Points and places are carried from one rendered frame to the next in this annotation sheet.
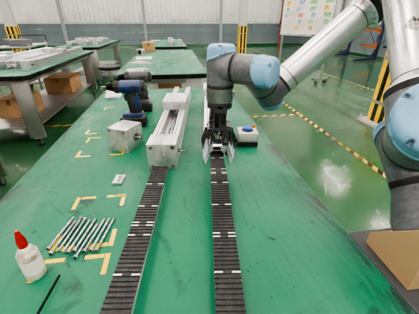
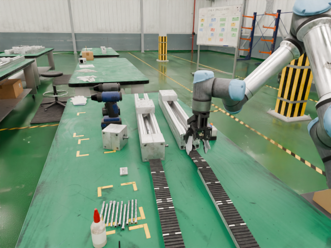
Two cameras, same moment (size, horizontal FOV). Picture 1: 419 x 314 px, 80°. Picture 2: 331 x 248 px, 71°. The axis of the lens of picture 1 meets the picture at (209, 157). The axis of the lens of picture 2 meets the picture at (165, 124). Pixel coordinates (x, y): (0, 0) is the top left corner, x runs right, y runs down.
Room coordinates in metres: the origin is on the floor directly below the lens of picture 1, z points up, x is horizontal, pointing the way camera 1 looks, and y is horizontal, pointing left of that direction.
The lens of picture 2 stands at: (-0.16, 0.25, 1.32)
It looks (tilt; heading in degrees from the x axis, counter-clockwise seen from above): 22 degrees down; 351
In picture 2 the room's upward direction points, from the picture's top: 1 degrees clockwise
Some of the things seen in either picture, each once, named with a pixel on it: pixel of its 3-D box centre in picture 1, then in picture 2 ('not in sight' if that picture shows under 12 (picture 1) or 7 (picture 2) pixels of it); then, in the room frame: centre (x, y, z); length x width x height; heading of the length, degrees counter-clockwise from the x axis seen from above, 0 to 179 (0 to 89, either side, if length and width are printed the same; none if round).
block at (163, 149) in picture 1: (167, 151); (154, 146); (0.80, 0.15, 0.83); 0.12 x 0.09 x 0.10; 91
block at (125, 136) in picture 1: (128, 136); (117, 137); (0.93, 0.32, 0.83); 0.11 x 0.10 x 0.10; 68
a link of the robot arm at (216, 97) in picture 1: (221, 95); (202, 105); (0.71, -0.03, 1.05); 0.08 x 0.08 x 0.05
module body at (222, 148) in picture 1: (214, 112); (174, 114); (1.24, -0.02, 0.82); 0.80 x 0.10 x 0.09; 1
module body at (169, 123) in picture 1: (176, 113); (145, 115); (1.24, 0.17, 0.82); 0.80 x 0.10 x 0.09; 1
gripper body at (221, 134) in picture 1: (219, 123); (200, 124); (0.70, -0.03, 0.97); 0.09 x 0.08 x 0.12; 1
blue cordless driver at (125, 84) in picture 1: (125, 103); (105, 110); (1.17, 0.40, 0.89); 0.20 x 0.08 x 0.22; 93
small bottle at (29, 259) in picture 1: (27, 253); (97, 226); (0.34, 0.35, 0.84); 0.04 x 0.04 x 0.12
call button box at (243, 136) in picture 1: (244, 136); (206, 132); (0.96, -0.15, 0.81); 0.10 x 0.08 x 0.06; 91
